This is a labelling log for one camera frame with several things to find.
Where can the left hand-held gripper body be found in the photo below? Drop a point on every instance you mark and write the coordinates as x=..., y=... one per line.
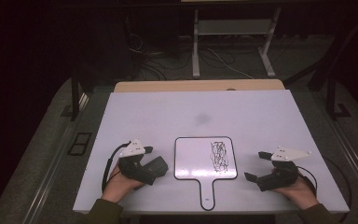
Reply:
x=133, y=166

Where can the wooden table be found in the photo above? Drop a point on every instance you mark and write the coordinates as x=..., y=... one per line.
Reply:
x=199, y=85

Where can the small handheld whiteboard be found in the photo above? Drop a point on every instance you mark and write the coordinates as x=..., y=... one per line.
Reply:
x=195, y=158

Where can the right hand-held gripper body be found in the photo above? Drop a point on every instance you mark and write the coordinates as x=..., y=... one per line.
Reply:
x=279, y=179

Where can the black metal stand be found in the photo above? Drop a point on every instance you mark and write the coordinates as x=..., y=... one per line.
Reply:
x=74, y=96

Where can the person's right hand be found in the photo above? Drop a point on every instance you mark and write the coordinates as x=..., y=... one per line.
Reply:
x=303, y=193

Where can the black whiteboard eraser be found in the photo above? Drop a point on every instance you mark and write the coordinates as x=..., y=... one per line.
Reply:
x=157, y=166

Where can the person's left hand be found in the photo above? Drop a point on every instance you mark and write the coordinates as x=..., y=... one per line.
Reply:
x=118, y=186

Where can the white metal stand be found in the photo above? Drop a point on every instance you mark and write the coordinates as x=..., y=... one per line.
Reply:
x=195, y=46

